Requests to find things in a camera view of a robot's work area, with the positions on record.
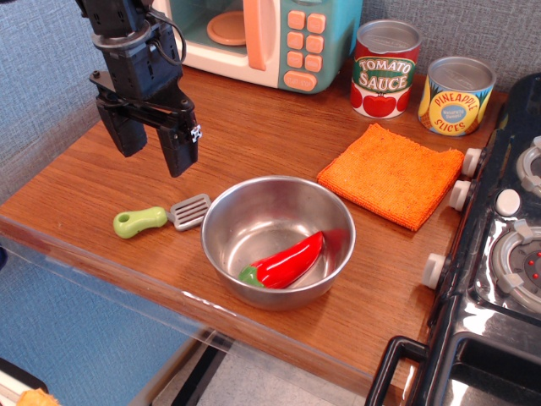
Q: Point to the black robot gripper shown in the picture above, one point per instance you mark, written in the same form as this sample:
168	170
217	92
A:
144	68

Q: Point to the green handled grey spatula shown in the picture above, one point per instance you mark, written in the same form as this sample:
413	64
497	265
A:
183	215

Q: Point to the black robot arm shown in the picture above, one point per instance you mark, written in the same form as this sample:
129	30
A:
118	19

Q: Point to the orange folded cloth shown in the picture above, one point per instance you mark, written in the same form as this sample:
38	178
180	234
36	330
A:
393	176

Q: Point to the white stove knob top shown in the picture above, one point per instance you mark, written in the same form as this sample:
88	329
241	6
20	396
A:
470	161

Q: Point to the white stove knob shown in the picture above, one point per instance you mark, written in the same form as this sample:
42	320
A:
470	161
432	270
459	194

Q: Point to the steel mixing bowl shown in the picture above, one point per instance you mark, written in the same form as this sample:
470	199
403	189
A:
262	219

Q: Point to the peach microwave turntable plate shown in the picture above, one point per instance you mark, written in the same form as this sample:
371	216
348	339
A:
227	29

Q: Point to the teal toy microwave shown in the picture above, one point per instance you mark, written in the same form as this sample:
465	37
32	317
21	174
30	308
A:
290	45

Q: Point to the red toy chili pepper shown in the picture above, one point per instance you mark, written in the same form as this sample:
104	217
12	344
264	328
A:
284	268

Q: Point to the tomato sauce can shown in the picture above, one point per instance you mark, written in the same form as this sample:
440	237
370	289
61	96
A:
384	64

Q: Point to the orange plush object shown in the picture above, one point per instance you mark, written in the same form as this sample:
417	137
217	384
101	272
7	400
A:
37	397

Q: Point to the white stove knob bottom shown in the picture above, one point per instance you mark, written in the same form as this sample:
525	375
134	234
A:
432	270

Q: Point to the pineapple slices can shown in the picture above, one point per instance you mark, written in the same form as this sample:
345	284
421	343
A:
456	94

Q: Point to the white stove knob middle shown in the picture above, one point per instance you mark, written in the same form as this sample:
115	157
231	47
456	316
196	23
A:
459	194

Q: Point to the black toy stove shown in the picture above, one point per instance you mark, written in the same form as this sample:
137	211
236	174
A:
484	326

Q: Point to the black oven door handle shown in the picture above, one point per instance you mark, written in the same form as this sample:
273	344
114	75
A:
399	347

